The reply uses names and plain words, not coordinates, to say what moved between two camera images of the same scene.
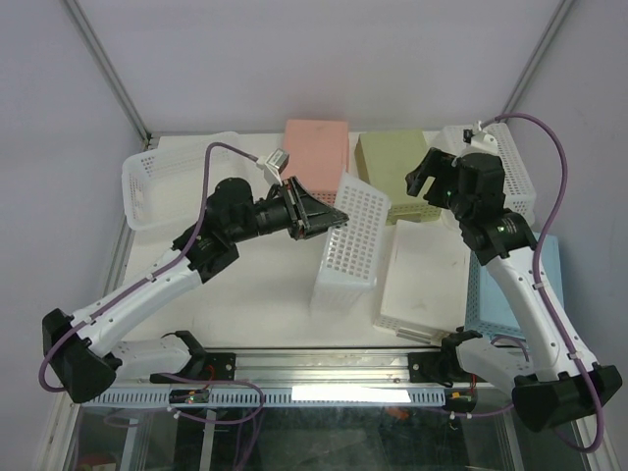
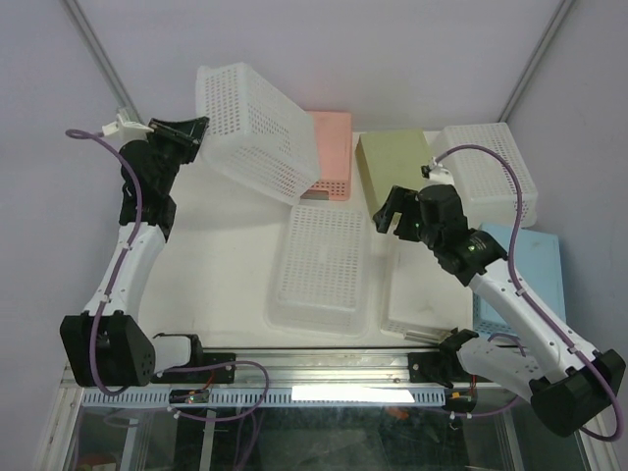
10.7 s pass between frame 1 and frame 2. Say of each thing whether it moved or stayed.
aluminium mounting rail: stayed
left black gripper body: moved
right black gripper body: moved
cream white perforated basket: stayed
